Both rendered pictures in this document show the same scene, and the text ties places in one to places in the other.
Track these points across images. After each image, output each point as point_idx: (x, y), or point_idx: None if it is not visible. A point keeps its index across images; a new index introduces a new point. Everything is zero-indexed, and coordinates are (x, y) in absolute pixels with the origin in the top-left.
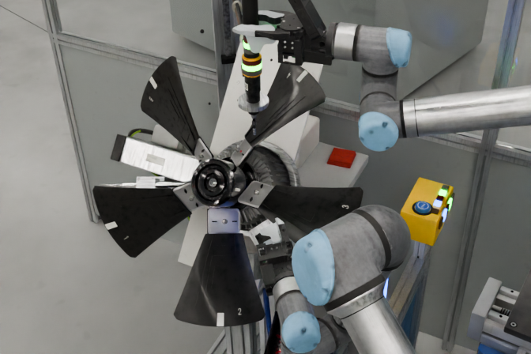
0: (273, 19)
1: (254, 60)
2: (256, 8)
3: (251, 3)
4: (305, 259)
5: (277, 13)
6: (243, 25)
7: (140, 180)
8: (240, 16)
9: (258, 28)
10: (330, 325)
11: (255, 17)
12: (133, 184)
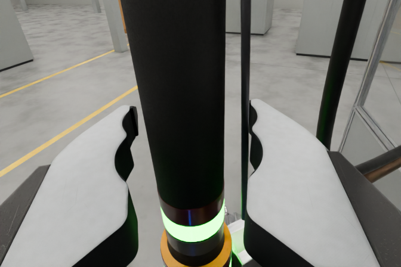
0: (245, 216)
1: (166, 261)
2: (159, 61)
3: (124, 7)
4: None
5: (346, 209)
6: (113, 114)
7: (227, 216)
8: (400, 148)
9: (65, 172)
10: None
11: (157, 117)
12: (224, 213)
